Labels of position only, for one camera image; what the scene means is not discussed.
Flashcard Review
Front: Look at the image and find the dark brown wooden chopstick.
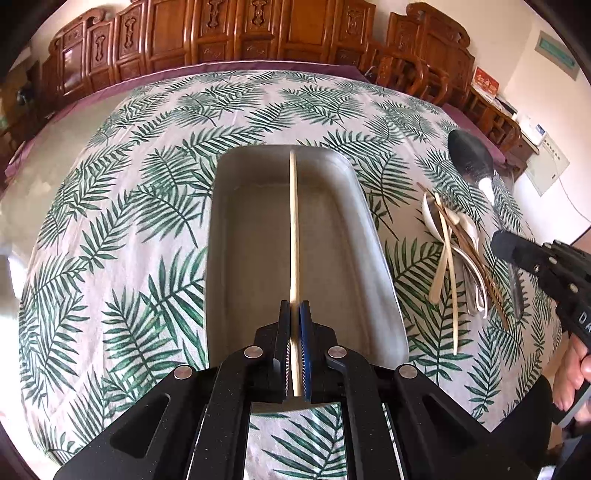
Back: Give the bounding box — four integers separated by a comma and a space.
417, 183, 509, 340

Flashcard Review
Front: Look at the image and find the cream plastic spoon large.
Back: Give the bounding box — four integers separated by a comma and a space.
422, 193, 448, 304

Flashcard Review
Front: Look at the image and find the light bamboo chopstick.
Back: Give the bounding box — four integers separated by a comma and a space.
288, 150, 304, 397
434, 192, 459, 356

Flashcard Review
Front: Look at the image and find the person's right hand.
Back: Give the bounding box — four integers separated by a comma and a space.
553, 334, 590, 411

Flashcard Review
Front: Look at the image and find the cream plastic spoon small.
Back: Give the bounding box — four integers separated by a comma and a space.
450, 211, 491, 319

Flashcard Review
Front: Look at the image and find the purple seat cushion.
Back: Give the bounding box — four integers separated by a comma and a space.
443, 103, 506, 166

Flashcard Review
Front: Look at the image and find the palm leaf tablecloth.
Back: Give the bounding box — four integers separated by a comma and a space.
18, 68, 562, 480

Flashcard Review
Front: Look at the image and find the red paper box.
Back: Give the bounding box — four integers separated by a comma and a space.
472, 67, 500, 99

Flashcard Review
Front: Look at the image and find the carved wooden armchair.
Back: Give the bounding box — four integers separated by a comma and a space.
362, 2, 475, 109

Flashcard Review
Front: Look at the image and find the carved wooden bench back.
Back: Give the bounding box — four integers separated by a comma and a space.
40, 0, 376, 110

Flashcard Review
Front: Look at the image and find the white wall electrical panel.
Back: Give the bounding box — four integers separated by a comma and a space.
526, 134, 570, 196

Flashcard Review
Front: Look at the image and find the green wall sign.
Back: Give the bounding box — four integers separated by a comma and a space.
535, 31, 580, 80

